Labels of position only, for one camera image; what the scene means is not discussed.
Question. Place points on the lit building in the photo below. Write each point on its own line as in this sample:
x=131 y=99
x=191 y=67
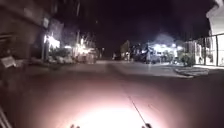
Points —
x=163 y=48

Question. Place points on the pole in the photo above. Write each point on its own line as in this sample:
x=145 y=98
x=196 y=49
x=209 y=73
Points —
x=77 y=30

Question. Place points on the robot's own part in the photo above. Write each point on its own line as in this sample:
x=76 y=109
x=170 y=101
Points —
x=74 y=126
x=146 y=126

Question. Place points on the bush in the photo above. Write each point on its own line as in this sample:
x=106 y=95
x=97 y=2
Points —
x=186 y=59

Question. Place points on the white building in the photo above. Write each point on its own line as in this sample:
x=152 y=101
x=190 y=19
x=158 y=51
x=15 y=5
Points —
x=216 y=18

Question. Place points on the grey asphalt road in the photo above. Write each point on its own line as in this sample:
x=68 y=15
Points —
x=110 y=86

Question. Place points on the dark building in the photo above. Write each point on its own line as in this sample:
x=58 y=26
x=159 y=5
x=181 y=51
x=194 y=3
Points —
x=26 y=30

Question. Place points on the metal fence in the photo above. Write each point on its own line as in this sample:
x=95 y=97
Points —
x=208 y=50

